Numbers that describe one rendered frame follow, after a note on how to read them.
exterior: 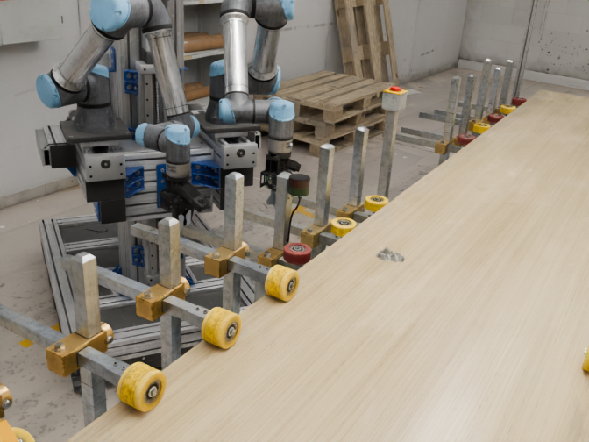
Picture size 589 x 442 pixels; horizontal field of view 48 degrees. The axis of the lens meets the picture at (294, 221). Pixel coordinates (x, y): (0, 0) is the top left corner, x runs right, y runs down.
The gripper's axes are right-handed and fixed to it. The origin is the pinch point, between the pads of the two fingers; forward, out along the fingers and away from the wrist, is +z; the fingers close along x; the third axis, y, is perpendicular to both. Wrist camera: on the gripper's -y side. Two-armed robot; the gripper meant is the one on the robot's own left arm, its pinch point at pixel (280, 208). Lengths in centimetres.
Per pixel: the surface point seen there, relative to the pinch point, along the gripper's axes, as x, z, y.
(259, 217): -10.5, 7.3, -3.8
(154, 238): -11.9, -3.3, 46.2
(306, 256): 22.3, 1.8, 21.1
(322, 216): 12.0, 2.0, -7.5
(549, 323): 88, 2, 16
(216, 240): -9.7, 6.4, 21.2
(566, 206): 77, 2, -70
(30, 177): -247, 76, -94
